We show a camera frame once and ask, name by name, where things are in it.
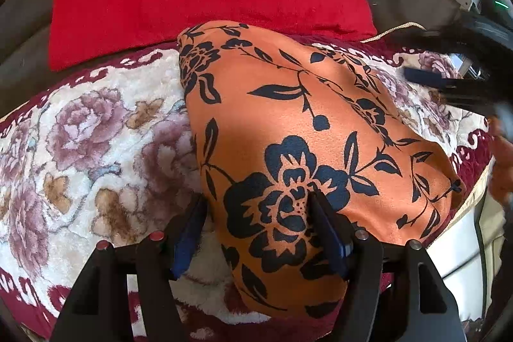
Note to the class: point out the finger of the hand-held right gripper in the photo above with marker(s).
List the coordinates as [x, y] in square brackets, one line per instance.
[417, 37]
[429, 77]

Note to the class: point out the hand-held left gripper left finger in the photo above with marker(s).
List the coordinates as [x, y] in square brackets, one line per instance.
[188, 242]

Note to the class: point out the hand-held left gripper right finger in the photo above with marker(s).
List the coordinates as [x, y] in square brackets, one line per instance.
[330, 242]

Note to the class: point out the orange black floral shirt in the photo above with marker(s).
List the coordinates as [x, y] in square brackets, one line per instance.
[300, 117]

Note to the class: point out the person's right hand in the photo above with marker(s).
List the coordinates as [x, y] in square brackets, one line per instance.
[503, 165]

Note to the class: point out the floral plush blanket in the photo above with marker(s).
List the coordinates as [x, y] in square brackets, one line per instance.
[100, 133]

